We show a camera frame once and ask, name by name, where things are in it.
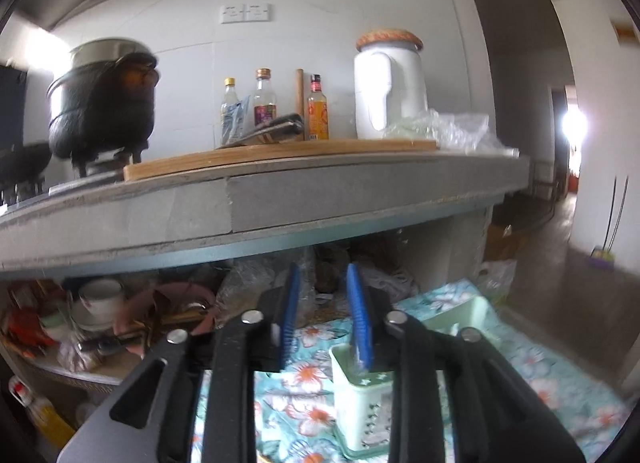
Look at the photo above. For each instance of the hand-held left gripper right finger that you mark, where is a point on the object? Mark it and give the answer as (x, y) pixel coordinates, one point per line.
(359, 323)

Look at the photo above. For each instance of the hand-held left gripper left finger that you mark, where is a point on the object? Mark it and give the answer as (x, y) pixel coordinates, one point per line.
(291, 313)

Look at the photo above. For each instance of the green plastic utensil holder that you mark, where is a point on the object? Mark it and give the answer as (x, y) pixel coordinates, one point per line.
(360, 408)

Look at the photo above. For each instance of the large clear plastic bag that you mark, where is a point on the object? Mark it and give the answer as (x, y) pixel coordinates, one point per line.
(255, 283)

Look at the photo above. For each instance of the floral blue blanket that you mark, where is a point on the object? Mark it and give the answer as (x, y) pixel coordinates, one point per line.
(300, 393)

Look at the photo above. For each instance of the grey concrete kitchen counter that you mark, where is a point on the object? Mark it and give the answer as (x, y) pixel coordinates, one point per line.
(300, 203)

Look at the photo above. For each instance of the pink plastic basin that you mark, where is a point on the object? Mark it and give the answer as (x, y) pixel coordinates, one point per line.
(175, 298)

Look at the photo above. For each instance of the small clear floor bag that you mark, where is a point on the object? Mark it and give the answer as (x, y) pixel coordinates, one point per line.
(495, 280)

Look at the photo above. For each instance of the wooden cutting board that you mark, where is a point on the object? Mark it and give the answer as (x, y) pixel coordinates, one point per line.
(300, 153)

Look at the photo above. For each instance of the cardboard box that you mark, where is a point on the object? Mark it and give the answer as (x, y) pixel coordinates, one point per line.
(505, 243)

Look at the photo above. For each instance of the dark steel ladle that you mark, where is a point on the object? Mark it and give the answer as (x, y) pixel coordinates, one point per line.
(110, 345)

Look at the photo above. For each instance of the white floral ceramic bowl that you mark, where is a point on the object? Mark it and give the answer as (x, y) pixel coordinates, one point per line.
(102, 298)

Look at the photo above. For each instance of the orange sauce bottle red cap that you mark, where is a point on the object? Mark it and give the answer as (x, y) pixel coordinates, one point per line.
(317, 118)

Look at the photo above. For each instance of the blue white packet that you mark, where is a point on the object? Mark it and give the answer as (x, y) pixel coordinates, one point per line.
(240, 118)

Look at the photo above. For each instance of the stack of white dishes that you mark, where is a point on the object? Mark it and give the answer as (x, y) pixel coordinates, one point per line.
(87, 323)

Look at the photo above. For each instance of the clear crumpled plastic bag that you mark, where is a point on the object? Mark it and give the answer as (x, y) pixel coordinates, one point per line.
(450, 130)

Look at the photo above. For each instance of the clear bottle purple label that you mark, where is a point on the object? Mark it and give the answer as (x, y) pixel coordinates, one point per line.
(264, 98)

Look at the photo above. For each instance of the plastic bag of brown food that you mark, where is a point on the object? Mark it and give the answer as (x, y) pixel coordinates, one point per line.
(77, 358)

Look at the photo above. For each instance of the wooden rolling pin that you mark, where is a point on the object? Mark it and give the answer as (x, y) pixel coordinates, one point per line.
(299, 93)

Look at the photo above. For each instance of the clear bottle yellow cap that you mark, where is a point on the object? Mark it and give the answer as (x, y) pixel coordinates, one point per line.
(230, 93)

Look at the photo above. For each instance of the small green bowl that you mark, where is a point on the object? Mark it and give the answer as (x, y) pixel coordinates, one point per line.
(55, 328)

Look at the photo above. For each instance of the white kitchen appliance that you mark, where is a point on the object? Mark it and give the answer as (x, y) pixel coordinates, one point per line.
(400, 88)

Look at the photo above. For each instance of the steel gas stove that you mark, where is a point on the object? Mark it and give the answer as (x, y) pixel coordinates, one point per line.
(90, 179)

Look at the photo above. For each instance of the yellow cooking oil bottle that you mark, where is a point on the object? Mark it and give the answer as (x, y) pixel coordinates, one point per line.
(50, 418)

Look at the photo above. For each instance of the red snack packet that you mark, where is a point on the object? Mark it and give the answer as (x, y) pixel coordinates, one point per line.
(25, 328)

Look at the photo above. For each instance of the black cooking pot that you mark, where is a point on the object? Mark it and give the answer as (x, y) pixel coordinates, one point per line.
(100, 113)

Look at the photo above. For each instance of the woven round trivet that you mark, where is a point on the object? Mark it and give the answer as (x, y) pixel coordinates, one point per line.
(390, 39)

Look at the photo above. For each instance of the black wok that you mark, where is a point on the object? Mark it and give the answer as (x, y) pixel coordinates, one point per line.
(25, 158)

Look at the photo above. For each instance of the steel pot lid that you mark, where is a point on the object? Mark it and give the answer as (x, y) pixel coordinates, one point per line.
(110, 50)

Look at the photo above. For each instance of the black panel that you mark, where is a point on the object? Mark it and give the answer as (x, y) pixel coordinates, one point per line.
(12, 103)

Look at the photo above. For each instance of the white wall socket plate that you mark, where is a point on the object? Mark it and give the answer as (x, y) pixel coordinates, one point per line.
(245, 13)

